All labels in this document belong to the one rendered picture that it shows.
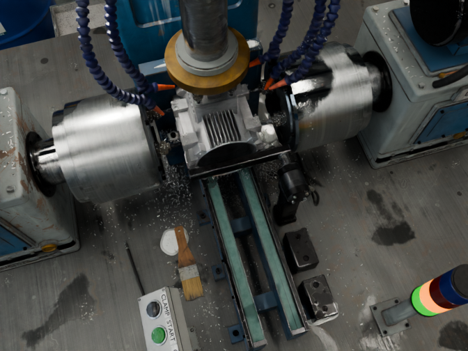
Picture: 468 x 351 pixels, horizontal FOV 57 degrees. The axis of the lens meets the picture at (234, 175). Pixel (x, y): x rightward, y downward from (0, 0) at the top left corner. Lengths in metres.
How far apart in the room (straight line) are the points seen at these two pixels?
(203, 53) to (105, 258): 0.63
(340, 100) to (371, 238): 0.42
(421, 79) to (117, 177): 0.72
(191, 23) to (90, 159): 0.36
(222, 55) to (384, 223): 0.67
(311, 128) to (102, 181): 0.49
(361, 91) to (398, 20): 0.21
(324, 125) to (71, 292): 0.77
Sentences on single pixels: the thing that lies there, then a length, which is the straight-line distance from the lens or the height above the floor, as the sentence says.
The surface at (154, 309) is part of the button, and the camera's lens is 0.89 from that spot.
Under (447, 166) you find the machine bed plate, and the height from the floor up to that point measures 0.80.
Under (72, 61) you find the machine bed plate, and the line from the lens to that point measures 1.61.
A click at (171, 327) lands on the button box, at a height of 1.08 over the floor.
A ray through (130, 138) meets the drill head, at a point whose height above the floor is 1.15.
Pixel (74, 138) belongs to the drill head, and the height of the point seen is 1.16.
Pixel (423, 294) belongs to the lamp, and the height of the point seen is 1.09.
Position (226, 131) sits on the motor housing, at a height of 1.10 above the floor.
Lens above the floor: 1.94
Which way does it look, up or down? 64 degrees down
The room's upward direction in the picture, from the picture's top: 1 degrees counter-clockwise
